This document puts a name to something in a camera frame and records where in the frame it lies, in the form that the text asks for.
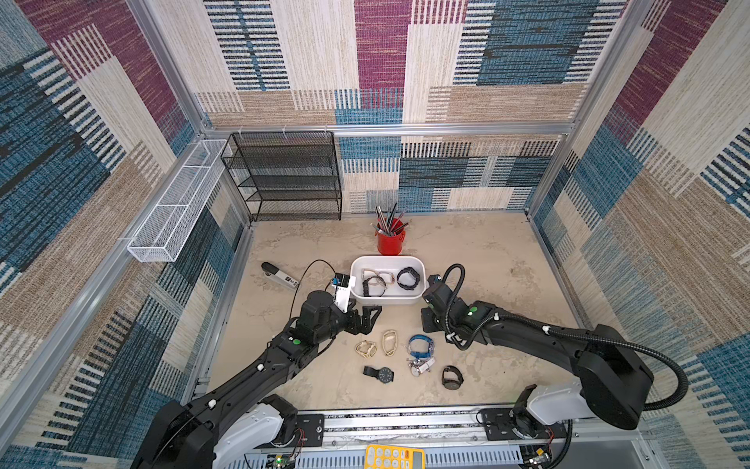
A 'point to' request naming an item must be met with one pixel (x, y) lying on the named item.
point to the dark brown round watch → (452, 384)
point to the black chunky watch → (365, 286)
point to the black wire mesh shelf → (285, 176)
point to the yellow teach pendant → (391, 456)
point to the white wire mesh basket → (165, 231)
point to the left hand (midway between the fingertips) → (370, 305)
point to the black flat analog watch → (384, 374)
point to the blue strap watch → (421, 355)
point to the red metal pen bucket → (391, 244)
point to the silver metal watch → (417, 367)
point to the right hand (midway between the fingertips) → (431, 318)
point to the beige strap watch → (391, 275)
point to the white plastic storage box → (388, 279)
